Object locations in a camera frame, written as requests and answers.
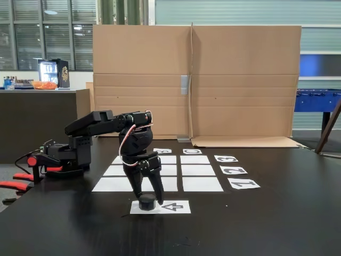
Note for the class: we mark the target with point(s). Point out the white paper grid square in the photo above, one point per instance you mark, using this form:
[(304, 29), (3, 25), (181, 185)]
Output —
[(116, 160), (195, 160), (113, 170), (112, 185), (198, 170), (168, 160), (202, 184), (169, 170), (170, 185)]

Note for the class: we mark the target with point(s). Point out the blue foosball table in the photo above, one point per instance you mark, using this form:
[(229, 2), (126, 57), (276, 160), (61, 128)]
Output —
[(314, 102)]

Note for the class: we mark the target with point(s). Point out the black round token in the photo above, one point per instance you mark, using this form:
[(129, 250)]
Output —
[(147, 204)]

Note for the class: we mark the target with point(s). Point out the green controller board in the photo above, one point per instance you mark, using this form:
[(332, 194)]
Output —
[(45, 146)]

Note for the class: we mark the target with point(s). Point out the red black clamp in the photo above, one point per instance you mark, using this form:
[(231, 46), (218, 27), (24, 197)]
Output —
[(33, 161)]

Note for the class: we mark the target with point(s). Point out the grey framed window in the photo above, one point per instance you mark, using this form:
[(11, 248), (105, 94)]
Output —
[(26, 40)]

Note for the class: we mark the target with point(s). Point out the brown cardboard panel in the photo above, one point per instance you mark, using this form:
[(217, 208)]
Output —
[(245, 66), (141, 53)]

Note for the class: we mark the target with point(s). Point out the paper sheet number 3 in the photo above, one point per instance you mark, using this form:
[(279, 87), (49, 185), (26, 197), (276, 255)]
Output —
[(217, 160)]

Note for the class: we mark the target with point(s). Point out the paper sheet number 1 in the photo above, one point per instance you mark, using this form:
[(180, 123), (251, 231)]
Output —
[(234, 186)]

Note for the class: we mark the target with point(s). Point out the paper sheet letter C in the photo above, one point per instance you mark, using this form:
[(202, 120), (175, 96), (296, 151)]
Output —
[(185, 150)]

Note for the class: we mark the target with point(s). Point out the blue white box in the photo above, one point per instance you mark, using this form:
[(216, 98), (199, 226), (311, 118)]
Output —
[(8, 84)]

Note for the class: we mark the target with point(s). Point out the paper sheet number 2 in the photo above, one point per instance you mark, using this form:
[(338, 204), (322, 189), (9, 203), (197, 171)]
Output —
[(225, 172)]

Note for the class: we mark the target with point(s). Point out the dark brown counter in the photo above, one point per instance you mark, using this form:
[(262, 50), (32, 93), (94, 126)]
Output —
[(32, 120)]

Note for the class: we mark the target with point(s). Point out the grey tape piece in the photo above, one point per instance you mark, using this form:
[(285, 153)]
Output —
[(183, 139), (185, 84)]

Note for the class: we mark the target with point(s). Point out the orange snack bag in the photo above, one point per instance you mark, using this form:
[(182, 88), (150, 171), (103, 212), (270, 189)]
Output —
[(44, 85)]

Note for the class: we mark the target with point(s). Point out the black mini fridge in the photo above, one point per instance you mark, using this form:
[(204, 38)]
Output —
[(64, 73)]

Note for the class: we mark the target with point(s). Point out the white arrow paper sheet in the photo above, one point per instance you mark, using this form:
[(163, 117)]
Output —
[(183, 211)]

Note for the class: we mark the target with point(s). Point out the paper sheet letter B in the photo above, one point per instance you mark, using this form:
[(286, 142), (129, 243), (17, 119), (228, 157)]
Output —
[(169, 150)]

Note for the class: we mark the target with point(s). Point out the brown wooden stand leg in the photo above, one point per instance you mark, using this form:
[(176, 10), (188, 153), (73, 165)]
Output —
[(329, 128)]

